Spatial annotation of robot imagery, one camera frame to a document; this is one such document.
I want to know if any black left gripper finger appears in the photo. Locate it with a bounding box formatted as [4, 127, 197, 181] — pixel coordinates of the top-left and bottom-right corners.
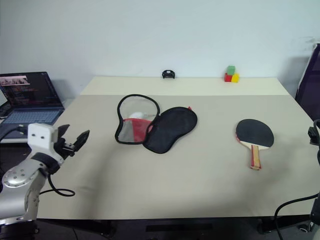
[57, 124, 71, 139]
[74, 129, 91, 152]

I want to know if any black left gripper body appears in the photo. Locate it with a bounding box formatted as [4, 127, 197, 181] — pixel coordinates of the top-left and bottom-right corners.
[54, 136, 76, 159]

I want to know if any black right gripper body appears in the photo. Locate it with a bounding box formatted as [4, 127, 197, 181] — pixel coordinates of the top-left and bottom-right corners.
[307, 126, 320, 145]

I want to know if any black rubber table tennis paddle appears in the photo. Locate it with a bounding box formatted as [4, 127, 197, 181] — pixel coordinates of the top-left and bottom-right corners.
[235, 118, 275, 171]

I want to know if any black red paddle case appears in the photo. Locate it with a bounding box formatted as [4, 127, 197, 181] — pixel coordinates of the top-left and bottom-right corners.
[114, 93, 199, 155]

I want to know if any dark office chair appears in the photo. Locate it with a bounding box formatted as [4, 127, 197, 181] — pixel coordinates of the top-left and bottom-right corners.
[294, 43, 320, 117]

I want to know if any open grey laptop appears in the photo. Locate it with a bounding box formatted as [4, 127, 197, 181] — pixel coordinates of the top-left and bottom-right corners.
[0, 71, 66, 126]

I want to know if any white screen monitor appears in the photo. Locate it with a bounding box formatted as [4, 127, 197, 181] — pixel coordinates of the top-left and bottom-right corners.
[0, 87, 9, 109]

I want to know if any beige table cover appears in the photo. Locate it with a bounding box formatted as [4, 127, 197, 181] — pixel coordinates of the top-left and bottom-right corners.
[0, 94, 320, 221]

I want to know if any small black plastic holder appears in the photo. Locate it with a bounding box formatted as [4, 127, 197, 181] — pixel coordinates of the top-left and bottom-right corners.
[161, 69, 177, 80]

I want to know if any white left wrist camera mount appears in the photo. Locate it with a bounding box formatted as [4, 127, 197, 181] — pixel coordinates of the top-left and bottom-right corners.
[26, 122, 65, 165]

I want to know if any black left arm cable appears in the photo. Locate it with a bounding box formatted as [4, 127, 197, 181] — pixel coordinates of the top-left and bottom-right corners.
[0, 124, 76, 198]

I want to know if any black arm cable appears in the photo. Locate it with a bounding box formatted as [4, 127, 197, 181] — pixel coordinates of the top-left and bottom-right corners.
[274, 191, 320, 240]
[0, 124, 76, 198]

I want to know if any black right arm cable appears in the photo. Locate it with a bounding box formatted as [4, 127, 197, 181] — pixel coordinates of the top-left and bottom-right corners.
[274, 191, 320, 240]

